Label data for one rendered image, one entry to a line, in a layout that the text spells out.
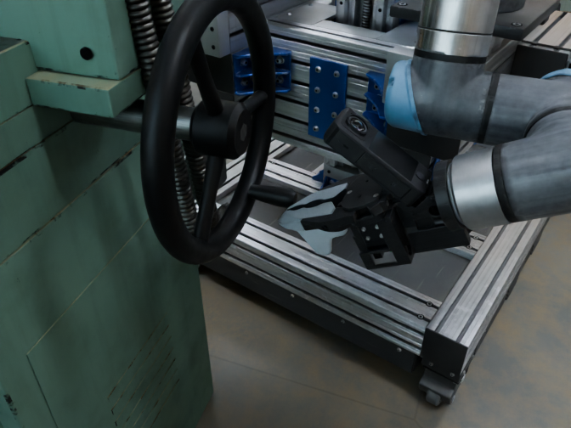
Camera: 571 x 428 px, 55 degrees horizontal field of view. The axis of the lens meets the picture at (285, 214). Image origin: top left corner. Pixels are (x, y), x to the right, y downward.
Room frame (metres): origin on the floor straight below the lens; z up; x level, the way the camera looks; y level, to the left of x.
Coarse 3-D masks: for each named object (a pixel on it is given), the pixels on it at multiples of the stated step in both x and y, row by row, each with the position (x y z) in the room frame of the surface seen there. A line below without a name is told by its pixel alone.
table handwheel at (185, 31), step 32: (192, 0) 0.48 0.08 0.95; (224, 0) 0.51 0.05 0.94; (256, 0) 0.59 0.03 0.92; (192, 32) 0.45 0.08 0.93; (256, 32) 0.60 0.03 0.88; (160, 64) 0.42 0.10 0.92; (192, 64) 0.47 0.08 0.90; (256, 64) 0.63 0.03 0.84; (160, 96) 0.41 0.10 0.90; (256, 96) 0.61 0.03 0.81; (128, 128) 0.53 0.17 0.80; (160, 128) 0.39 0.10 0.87; (192, 128) 0.50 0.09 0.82; (224, 128) 0.49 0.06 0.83; (256, 128) 0.62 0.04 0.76; (160, 160) 0.38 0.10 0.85; (256, 160) 0.59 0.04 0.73; (160, 192) 0.38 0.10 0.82; (160, 224) 0.38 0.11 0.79; (224, 224) 0.50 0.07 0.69; (192, 256) 0.41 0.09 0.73
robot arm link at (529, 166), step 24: (552, 120) 0.45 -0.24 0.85; (504, 144) 0.44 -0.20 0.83; (528, 144) 0.43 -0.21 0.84; (552, 144) 0.41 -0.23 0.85; (504, 168) 0.41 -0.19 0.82; (528, 168) 0.40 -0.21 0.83; (552, 168) 0.39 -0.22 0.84; (504, 192) 0.40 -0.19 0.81; (528, 192) 0.39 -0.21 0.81; (552, 192) 0.39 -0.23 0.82; (528, 216) 0.40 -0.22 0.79; (552, 216) 0.40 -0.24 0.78
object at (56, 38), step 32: (0, 0) 0.53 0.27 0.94; (32, 0) 0.52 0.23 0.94; (64, 0) 0.51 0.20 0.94; (96, 0) 0.50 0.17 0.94; (0, 32) 0.54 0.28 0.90; (32, 32) 0.52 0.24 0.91; (64, 32) 0.51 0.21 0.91; (96, 32) 0.50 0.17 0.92; (128, 32) 0.52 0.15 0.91; (64, 64) 0.52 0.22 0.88; (96, 64) 0.50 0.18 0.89; (128, 64) 0.52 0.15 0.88
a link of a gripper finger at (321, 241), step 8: (304, 208) 0.50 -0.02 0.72; (312, 208) 0.50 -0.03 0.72; (320, 208) 0.49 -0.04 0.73; (328, 208) 0.48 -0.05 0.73; (288, 216) 0.50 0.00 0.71; (296, 216) 0.49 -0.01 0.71; (304, 216) 0.49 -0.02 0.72; (312, 216) 0.48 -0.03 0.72; (280, 224) 0.51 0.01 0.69; (288, 224) 0.50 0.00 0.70; (296, 224) 0.49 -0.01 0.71; (304, 232) 0.49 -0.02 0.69; (312, 232) 0.49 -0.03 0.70; (320, 232) 0.48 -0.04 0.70; (328, 232) 0.48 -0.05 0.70; (336, 232) 0.47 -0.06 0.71; (344, 232) 0.47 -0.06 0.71; (312, 240) 0.49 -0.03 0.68; (320, 240) 0.48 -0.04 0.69; (328, 240) 0.48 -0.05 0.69; (320, 248) 0.48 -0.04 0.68; (328, 248) 0.48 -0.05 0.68
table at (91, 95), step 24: (0, 48) 0.50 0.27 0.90; (24, 48) 0.52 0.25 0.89; (0, 72) 0.48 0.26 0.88; (24, 72) 0.51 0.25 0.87; (48, 72) 0.52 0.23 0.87; (0, 96) 0.48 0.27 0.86; (24, 96) 0.50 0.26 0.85; (48, 96) 0.50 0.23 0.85; (72, 96) 0.49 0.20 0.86; (96, 96) 0.48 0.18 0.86; (120, 96) 0.49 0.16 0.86; (0, 120) 0.47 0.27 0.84
